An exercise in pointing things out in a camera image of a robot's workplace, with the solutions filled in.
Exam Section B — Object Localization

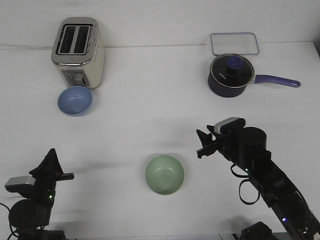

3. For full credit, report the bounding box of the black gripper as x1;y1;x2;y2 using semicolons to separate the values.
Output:
29;148;75;203
196;129;245;163

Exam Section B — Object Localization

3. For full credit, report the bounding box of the green bowl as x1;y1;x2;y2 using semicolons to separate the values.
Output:
145;155;185;195

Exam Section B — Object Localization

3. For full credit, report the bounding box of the blue bowl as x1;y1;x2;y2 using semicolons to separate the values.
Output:
57;86;93;117

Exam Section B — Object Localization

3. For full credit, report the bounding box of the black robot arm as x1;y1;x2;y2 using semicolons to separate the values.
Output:
196;127;320;240
4;148;75;240

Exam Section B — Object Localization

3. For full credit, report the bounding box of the dark blue saucepan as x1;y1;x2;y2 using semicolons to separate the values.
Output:
207;55;302;99

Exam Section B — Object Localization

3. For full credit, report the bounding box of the glass pot lid blue knob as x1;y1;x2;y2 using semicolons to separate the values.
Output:
209;53;255;88

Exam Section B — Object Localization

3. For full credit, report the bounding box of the clear container blue rim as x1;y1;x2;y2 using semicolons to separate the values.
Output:
210;32;260;56

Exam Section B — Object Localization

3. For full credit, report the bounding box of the cream and chrome toaster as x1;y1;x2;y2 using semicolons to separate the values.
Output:
51;17;106;89

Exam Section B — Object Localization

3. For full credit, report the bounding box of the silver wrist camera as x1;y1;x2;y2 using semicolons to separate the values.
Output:
213;117;246;135
4;175;36;194

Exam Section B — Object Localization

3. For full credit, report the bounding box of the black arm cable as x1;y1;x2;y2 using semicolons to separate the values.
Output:
0;202;21;240
229;163;261;205

